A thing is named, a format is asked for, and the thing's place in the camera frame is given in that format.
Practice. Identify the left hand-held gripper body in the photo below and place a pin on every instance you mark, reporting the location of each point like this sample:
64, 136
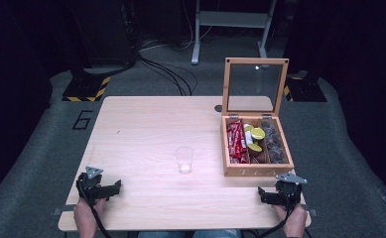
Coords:
93, 186

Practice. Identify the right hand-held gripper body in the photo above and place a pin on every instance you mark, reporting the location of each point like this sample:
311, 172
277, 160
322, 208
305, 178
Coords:
288, 191

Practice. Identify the person's left hand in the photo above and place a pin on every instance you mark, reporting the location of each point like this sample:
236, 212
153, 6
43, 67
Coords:
85, 216

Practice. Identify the person's right hand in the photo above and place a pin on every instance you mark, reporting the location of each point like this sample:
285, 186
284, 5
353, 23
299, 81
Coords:
296, 223

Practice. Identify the wooden box with glass lid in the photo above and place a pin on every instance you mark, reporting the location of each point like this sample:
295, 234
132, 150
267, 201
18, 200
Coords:
256, 170

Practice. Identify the grey table clamp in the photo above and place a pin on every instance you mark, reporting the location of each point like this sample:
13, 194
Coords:
309, 211
64, 209

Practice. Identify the brown capsule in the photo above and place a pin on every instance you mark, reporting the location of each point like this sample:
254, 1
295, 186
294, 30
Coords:
259, 157

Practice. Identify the yellow-green lid capsule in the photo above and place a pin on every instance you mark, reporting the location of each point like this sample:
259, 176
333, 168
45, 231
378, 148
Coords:
257, 133
255, 147

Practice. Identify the pile of dark wrapped sweets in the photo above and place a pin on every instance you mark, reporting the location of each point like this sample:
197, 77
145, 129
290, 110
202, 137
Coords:
276, 142

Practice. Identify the bundle of red stick packets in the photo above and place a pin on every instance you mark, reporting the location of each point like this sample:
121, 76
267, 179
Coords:
236, 140

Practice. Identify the clear plastic cup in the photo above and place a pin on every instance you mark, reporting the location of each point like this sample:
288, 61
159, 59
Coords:
184, 160

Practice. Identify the person's blue jeans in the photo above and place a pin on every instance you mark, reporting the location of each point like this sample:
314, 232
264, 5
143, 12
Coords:
187, 234

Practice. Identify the black stand base striped edge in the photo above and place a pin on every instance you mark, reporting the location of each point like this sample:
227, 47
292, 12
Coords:
304, 89
86, 89

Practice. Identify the white metal stand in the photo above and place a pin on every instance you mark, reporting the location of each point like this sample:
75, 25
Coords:
233, 19

